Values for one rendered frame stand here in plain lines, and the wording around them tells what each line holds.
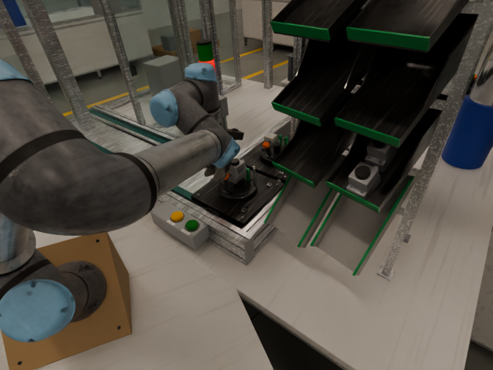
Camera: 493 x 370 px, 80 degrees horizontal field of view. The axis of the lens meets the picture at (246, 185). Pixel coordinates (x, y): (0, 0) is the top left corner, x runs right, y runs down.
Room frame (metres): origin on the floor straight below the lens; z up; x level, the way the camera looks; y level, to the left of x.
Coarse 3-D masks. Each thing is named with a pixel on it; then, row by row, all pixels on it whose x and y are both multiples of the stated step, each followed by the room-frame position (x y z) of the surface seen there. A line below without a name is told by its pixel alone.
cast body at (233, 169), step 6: (234, 162) 0.80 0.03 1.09; (240, 162) 0.82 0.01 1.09; (234, 168) 0.79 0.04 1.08; (240, 168) 0.80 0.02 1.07; (234, 174) 0.79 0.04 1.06; (240, 174) 0.80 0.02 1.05; (246, 174) 0.82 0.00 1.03; (228, 180) 0.80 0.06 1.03; (234, 180) 0.78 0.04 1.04; (240, 180) 0.80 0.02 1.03
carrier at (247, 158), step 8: (272, 136) 1.14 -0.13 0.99; (280, 136) 1.05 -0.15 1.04; (272, 144) 1.07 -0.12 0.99; (280, 144) 1.01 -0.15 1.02; (248, 152) 1.05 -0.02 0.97; (256, 152) 1.05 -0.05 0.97; (264, 152) 1.02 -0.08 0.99; (272, 152) 1.01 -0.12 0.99; (248, 160) 0.99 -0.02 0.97; (256, 160) 0.99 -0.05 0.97; (264, 160) 0.97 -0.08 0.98; (272, 160) 0.95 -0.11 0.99; (256, 168) 0.93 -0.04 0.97; (264, 168) 0.93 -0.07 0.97; (272, 168) 0.93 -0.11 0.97; (272, 176) 0.88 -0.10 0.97; (280, 176) 0.87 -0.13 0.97; (288, 176) 0.87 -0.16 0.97
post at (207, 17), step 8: (200, 0) 1.05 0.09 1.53; (208, 0) 1.05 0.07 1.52; (200, 8) 1.05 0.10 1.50; (208, 8) 1.04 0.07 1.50; (208, 16) 1.04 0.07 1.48; (208, 24) 1.03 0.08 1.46; (208, 32) 1.04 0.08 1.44; (216, 40) 1.05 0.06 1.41; (216, 48) 1.05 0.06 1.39; (216, 56) 1.05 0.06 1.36; (216, 64) 1.05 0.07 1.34; (216, 72) 1.04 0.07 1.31; (224, 120) 1.05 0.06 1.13
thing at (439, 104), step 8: (368, 0) 0.62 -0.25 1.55; (360, 8) 0.63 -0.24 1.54; (464, 8) 0.52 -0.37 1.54; (472, 8) 0.51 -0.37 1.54; (480, 8) 0.51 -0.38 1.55; (432, 104) 0.52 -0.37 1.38; (440, 104) 0.51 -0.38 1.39; (344, 152) 0.62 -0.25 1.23; (416, 168) 0.52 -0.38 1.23; (416, 176) 0.51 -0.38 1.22
